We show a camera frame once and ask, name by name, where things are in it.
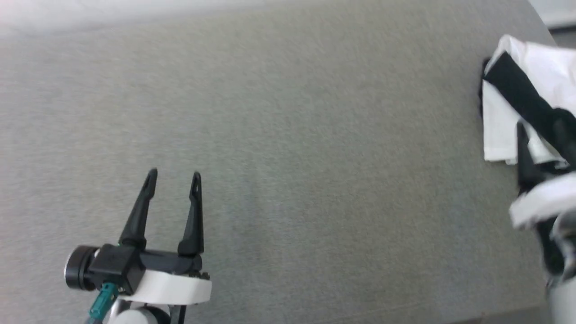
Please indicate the black and white shirt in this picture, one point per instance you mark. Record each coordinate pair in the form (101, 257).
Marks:
(549, 67)

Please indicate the grey fabric sofa cushion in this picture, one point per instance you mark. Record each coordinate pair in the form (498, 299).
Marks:
(315, 157)

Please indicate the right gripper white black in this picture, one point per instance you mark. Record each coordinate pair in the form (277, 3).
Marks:
(544, 202)

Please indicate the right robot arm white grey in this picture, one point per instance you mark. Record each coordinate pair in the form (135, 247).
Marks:
(562, 292)

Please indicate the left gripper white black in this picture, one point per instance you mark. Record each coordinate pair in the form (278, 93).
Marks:
(171, 288)

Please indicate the left gripper black motor cylinder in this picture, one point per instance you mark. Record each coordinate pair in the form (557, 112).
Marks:
(78, 267)

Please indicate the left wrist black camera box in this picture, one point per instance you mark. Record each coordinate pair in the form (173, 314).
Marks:
(117, 267)

